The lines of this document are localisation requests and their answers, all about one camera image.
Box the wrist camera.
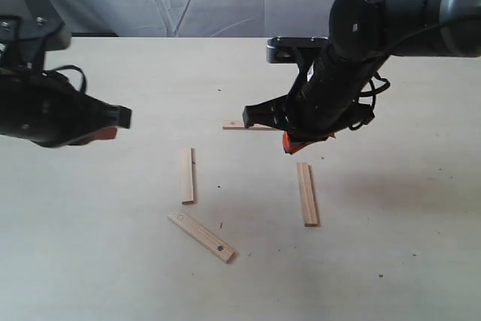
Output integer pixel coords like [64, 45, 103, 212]
[266, 36, 328, 64]
[1, 15, 72, 51]

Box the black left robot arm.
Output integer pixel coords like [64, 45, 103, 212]
[1, 15, 132, 148]

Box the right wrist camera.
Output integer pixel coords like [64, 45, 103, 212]
[266, 36, 328, 64]

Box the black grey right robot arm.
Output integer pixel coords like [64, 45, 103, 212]
[243, 0, 480, 154]

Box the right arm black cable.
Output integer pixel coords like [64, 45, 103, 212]
[349, 71, 392, 130]

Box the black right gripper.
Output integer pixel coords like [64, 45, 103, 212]
[243, 47, 374, 155]

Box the plain wooden stick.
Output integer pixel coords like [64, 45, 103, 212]
[297, 162, 320, 227]
[180, 148, 195, 204]

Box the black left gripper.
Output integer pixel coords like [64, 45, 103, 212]
[1, 68, 132, 148]

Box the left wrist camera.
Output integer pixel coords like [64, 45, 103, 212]
[1, 15, 72, 51]

